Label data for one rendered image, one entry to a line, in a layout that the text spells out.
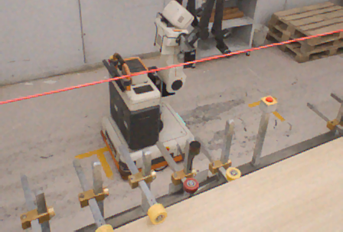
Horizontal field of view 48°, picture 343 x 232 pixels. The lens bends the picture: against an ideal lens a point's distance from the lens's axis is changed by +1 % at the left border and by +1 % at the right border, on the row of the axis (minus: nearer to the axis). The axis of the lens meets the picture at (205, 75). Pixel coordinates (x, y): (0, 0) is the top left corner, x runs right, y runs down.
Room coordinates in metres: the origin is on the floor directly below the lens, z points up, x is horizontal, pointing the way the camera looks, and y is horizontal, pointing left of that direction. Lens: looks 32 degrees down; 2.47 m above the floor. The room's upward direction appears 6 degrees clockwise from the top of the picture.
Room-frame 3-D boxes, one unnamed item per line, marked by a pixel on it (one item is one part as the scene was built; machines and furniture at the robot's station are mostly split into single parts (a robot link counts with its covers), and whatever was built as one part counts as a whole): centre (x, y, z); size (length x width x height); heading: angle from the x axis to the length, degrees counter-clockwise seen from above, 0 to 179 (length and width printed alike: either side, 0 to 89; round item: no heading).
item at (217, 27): (2.63, -0.05, 1.40); 0.11 x 0.06 x 0.43; 34
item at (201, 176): (1.55, 0.03, 0.75); 0.26 x 0.01 x 0.10; 124
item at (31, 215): (1.08, 0.68, 0.95); 0.14 x 0.06 x 0.05; 124
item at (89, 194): (1.22, 0.47, 0.95); 0.14 x 0.06 x 0.05; 124
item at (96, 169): (1.24, 0.45, 0.93); 0.04 x 0.04 x 0.48; 34
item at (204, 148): (1.67, -0.11, 0.82); 0.43 x 0.03 x 0.04; 34
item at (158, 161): (2.56, 0.46, 0.16); 0.67 x 0.64 x 0.25; 123
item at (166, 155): (1.57, 0.12, 0.84); 0.43 x 0.03 x 0.04; 34
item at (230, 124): (1.66, -0.17, 0.92); 0.04 x 0.04 x 0.48; 34
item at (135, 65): (2.49, 0.55, 0.87); 0.23 x 0.15 x 0.11; 33
